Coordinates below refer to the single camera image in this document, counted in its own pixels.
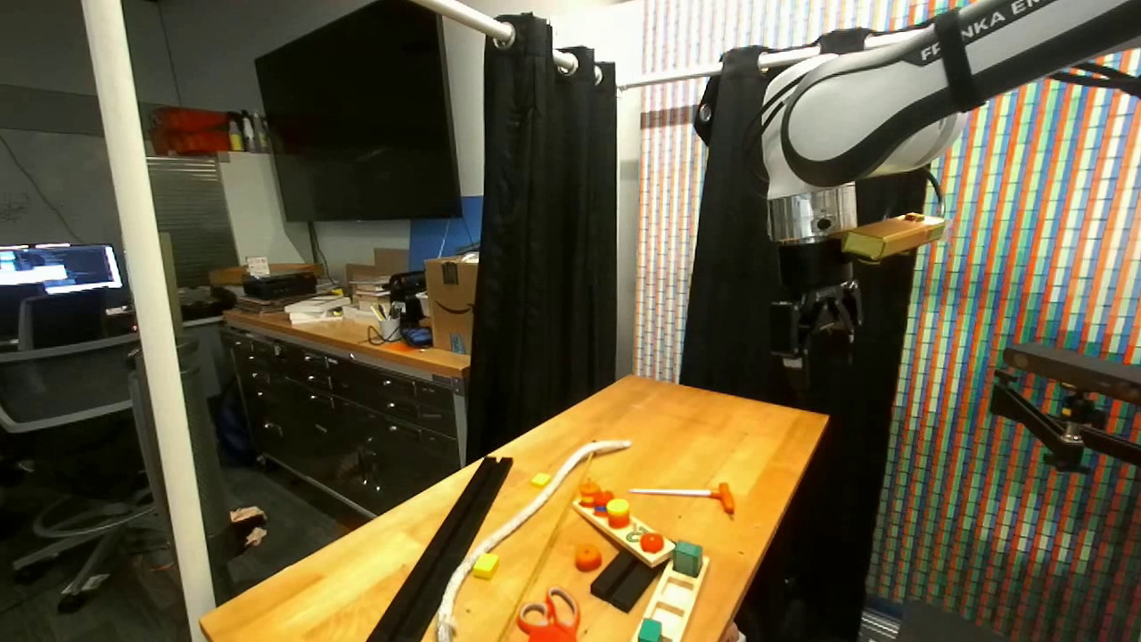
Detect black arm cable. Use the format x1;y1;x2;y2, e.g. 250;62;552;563
1044;57;1141;101

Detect white vertical pole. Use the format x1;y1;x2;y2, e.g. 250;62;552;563
80;0;226;642

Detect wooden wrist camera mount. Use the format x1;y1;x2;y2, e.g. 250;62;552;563
838;212;947;264

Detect white curtain rod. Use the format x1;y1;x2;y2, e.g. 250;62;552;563
415;0;599;77
618;33;834;93

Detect orange T-handle hex key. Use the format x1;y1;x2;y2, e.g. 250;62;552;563
628;477;738;516

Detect black curtain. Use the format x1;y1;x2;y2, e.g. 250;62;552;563
464;10;622;463
679;30;931;642

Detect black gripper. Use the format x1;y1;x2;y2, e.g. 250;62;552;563
768;274;868;365

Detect dark drawer cabinet workbench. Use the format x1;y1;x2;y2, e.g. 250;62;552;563
222;309;474;522

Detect cardboard box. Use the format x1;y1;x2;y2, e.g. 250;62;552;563
421;257;480;358

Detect grey office chair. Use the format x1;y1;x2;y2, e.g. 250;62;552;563
0;333;158;614

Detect lit computer monitor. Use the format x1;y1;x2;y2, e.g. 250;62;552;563
0;243;130;300

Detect long black rail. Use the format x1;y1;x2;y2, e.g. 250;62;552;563
368;453;516;642

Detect white flexible hose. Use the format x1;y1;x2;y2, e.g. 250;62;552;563
433;438;634;642

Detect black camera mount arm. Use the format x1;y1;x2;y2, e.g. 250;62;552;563
989;343;1141;475

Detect large black wall television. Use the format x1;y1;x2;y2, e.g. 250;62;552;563
250;0;464;226

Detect red storage box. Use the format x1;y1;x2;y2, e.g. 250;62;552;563
150;105;235;160

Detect orange handled scissors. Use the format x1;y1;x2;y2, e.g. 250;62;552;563
515;586;584;642

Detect wooden number peg board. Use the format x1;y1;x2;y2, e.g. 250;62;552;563
569;491;679;571

